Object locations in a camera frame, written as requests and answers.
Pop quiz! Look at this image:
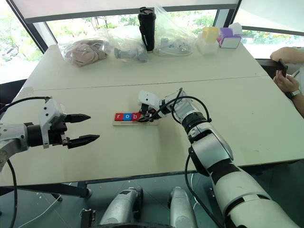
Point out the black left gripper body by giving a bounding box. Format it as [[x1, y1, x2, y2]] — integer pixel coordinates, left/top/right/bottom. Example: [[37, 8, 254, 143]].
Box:
[[48, 114, 71, 146]]

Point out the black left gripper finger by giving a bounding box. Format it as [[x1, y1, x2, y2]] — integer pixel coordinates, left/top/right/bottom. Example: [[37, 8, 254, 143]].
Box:
[[67, 134, 101, 150], [64, 114, 92, 124]]

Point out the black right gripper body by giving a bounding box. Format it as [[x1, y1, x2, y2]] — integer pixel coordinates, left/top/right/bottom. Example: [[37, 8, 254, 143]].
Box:
[[140, 103, 157, 119]]

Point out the wooden letter tray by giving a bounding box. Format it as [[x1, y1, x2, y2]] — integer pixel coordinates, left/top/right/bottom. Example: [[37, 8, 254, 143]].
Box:
[[112, 113, 160, 127]]

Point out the silver left robot leg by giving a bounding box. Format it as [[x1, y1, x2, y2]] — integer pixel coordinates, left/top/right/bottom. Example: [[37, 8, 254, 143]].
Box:
[[99, 186, 144, 226]]

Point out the silver robot leg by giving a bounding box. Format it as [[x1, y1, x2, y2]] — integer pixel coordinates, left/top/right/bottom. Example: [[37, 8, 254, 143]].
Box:
[[99, 186, 144, 226], [168, 186, 198, 228]]

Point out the silver right robot leg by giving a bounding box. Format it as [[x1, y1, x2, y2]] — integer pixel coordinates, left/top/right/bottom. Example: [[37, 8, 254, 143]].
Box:
[[168, 186, 198, 228]]

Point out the bystander's hand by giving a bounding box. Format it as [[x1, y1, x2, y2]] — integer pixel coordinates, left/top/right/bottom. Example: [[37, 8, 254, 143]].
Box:
[[273, 73, 301, 94]]

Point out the plastic bag with pink cloth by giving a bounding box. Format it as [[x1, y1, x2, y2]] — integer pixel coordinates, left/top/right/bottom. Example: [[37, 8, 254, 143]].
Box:
[[57, 38, 111, 68]]

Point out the plastic bag with grey toy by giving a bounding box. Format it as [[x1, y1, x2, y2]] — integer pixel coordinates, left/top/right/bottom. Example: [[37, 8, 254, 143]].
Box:
[[104, 26, 150, 64]]

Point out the clear bag with white parts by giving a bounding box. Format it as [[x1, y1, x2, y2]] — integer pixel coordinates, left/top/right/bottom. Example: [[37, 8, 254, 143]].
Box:
[[153, 4, 198, 58]]

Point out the black travel tumbler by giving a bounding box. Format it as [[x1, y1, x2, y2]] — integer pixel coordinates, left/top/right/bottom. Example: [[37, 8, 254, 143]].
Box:
[[137, 7, 157, 53]]

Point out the clear plastic container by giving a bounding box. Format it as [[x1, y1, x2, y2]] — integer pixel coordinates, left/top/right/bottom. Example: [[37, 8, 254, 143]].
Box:
[[195, 32, 219, 56]]

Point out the yellow plastic cup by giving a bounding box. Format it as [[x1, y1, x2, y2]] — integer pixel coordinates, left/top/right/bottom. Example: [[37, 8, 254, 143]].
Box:
[[201, 26, 219, 44]]

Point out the purple tissue box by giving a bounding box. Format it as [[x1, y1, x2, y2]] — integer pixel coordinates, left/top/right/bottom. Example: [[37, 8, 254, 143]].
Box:
[[217, 22, 243, 49]]

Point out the black smartphone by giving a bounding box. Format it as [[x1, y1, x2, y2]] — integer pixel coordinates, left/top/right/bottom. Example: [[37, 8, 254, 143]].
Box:
[[277, 58, 289, 78]]

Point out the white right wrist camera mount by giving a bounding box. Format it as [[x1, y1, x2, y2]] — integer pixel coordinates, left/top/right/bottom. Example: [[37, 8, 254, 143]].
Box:
[[137, 90, 165, 113]]

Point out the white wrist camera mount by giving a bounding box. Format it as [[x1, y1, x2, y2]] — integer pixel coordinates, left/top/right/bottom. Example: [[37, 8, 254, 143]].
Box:
[[137, 90, 165, 113], [38, 97, 67, 149]]

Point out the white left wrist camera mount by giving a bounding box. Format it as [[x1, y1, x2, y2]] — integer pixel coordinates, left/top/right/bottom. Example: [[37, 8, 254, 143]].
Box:
[[38, 97, 67, 149]]

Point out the black table frame bar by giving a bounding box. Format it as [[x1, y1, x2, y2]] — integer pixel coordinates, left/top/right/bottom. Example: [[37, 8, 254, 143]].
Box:
[[0, 181, 93, 199]]

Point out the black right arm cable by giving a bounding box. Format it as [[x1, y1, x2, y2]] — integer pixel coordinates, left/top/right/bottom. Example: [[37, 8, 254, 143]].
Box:
[[152, 88, 225, 228]]

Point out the black bracket near robot legs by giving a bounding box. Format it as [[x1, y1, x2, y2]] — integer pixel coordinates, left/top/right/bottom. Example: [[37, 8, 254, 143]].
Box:
[[79, 208, 97, 228]]

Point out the white cord on floor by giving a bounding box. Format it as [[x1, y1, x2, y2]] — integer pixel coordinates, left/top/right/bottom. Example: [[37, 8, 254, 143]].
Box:
[[17, 193, 63, 228]]

